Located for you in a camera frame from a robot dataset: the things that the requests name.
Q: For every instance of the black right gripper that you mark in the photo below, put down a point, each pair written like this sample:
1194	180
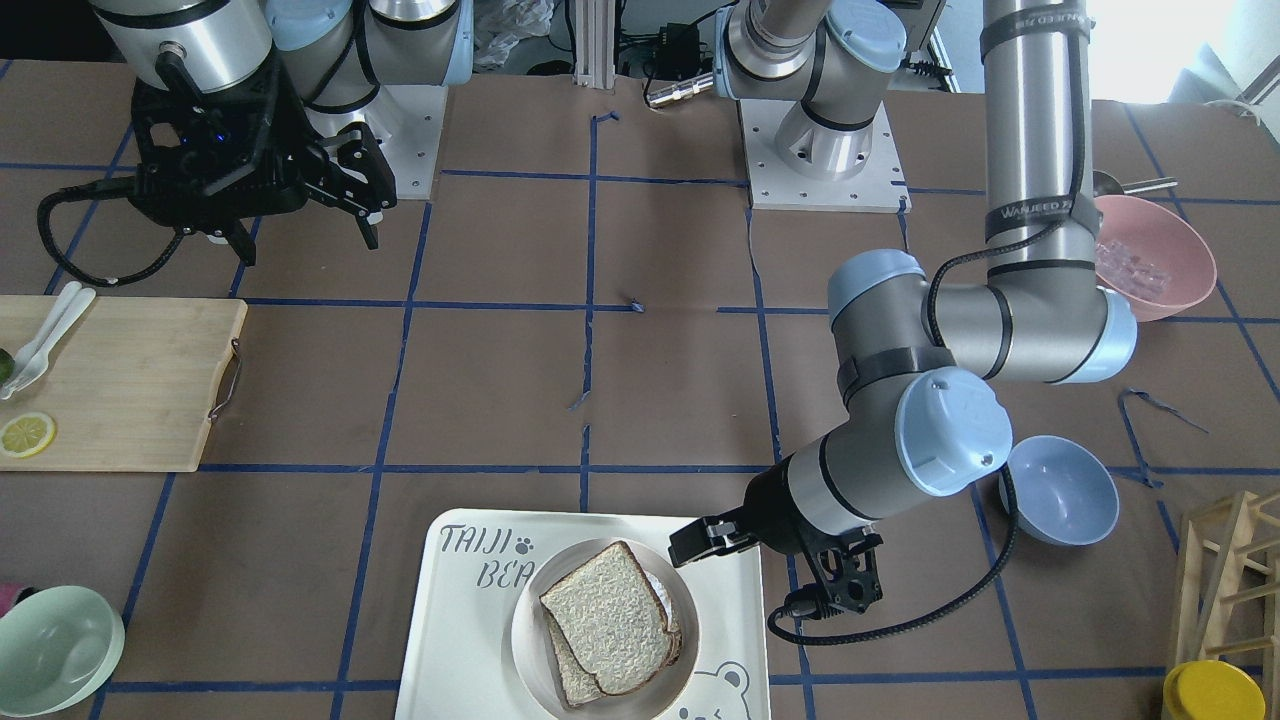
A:
289	152

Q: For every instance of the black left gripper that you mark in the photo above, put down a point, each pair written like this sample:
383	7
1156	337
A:
771	504

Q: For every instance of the bread slice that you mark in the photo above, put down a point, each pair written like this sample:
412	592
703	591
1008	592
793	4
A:
610	616
579	687

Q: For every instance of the white round plate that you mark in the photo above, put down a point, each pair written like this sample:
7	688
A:
535	661

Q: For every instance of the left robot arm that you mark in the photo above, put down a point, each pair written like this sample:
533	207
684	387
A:
917	353

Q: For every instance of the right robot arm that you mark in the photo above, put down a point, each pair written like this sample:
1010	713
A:
338	54

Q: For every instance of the bread slice on plate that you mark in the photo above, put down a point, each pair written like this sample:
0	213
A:
579	687

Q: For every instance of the fried egg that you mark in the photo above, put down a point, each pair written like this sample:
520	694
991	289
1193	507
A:
660	592

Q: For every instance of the white bear tray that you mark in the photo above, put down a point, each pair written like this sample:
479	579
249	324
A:
476	562

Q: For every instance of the wooden cutting board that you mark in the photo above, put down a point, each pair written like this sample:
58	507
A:
132	384

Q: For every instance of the blue bowl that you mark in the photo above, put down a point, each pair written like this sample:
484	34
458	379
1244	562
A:
1065	494

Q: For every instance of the white plastic fork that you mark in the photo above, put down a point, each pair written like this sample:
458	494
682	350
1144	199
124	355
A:
55	340

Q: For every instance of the white plastic spoon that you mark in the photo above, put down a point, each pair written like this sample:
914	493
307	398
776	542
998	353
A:
45	335

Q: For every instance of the green avocado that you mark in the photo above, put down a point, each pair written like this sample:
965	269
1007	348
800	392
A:
8	366

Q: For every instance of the lemon slice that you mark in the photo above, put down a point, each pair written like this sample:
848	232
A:
27	435

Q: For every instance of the yellow cup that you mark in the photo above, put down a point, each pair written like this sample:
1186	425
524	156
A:
1211	689

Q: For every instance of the pink bowl with ice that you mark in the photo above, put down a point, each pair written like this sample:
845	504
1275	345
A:
1152	257

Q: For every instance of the wooden cup rack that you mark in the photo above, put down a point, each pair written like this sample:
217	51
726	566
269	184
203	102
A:
1227	561

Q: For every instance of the metal scoop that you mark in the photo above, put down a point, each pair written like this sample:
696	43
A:
1106	185

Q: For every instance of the pink cloth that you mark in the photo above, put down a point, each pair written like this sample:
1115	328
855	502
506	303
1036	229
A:
11	594

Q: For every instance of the green bowl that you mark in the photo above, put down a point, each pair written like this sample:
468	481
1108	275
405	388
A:
57	648

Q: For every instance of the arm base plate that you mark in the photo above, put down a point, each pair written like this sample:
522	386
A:
794	164
408	121

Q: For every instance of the aluminium frame post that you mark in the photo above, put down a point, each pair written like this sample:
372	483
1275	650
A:
595	26

